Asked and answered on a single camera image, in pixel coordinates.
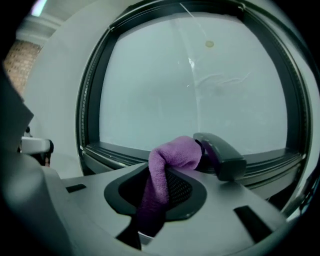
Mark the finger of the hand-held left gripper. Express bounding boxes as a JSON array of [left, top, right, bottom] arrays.
[[20, 137, 55, 154]]

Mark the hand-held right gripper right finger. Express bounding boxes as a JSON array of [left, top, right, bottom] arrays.
[[146, 166, 298, 256]]

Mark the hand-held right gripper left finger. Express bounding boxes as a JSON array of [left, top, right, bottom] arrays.
[[42, 163, 151, 251]]

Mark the purple cloth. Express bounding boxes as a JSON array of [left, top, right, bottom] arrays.
[[136, 135, 205, 237]]

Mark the black-framed glass window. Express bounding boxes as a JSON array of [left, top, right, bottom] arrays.
[[74, 0, 320, 216]]

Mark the black window handle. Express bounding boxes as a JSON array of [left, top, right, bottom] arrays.
[[192, 132, 248, 182]]

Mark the ceiling light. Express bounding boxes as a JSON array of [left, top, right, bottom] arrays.
[[30, 0, 49, 18]]

